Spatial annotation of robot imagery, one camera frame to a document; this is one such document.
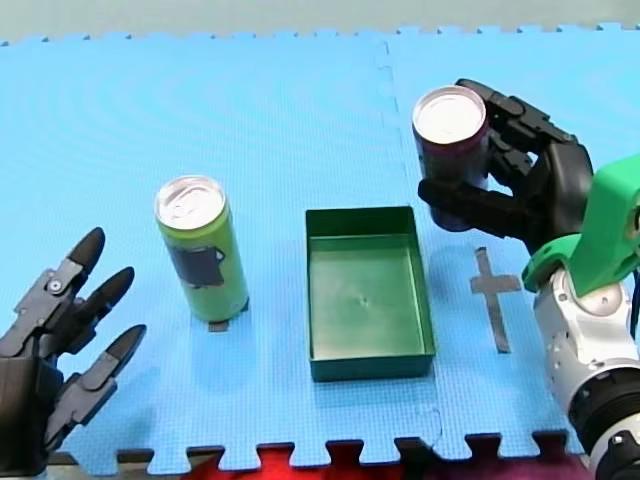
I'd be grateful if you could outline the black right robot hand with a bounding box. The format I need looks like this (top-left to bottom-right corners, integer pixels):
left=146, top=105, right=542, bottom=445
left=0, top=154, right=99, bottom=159
left=417, top=78, right=596, bottom=254

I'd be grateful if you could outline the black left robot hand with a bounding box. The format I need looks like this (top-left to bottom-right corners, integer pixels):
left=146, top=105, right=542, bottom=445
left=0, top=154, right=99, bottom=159
left=0, top=227, right=148, bottom=476

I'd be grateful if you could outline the dark purple drink can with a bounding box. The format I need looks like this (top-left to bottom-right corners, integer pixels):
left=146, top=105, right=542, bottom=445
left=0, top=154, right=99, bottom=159
left=411, top=85, right=491, bottom=234

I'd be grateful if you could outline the green drink can dark band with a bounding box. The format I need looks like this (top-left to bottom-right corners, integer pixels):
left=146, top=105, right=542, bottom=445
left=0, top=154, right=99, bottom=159
left=153, top=174, right=250, bottom=324

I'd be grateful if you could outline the shallow green tray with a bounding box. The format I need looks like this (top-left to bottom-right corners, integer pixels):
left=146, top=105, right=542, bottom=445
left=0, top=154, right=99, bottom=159
left=304, top=205, right=435, bottom=384

